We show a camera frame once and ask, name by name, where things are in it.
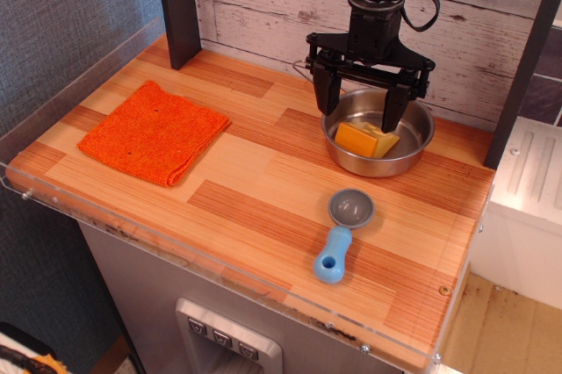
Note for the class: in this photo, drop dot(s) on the orange cheese wedge toy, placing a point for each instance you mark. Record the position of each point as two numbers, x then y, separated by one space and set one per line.
365 139

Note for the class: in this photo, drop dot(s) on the blue grey toy spoon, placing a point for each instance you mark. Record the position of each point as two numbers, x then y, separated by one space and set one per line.
350 209

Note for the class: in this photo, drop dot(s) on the white cabinet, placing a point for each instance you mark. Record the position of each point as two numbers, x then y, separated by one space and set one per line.
518 241

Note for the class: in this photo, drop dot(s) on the silver dispenser panel with buttons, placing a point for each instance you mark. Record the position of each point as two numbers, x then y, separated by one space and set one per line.
216 344

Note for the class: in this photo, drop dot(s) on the orange knitted cloth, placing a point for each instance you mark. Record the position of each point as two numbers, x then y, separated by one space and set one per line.
154 135

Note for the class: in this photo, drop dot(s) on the dark left frame post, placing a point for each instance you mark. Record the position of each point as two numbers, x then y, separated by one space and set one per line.
181 23

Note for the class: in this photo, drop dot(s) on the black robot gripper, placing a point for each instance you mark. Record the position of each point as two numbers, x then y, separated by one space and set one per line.
370 52

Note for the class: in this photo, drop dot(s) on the grey toy fridge cabinet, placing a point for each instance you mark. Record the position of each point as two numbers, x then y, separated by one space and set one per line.
145 288

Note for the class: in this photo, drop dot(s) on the black orange object bottom left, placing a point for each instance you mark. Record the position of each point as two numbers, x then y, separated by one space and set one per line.
41 365

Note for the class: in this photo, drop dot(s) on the clear acrylic table guard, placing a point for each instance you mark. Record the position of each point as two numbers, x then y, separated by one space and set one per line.
252 213

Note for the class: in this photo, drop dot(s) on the stainless steel pan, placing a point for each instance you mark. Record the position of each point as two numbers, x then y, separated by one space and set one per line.
415 129

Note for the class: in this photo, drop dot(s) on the dark frame post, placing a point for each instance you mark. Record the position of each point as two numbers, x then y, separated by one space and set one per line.
181 23
546 13

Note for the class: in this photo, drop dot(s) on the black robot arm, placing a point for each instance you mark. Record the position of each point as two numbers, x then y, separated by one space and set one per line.
370 52

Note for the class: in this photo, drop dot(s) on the dark right frame post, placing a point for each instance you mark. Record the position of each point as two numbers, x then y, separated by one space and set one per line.
546 13

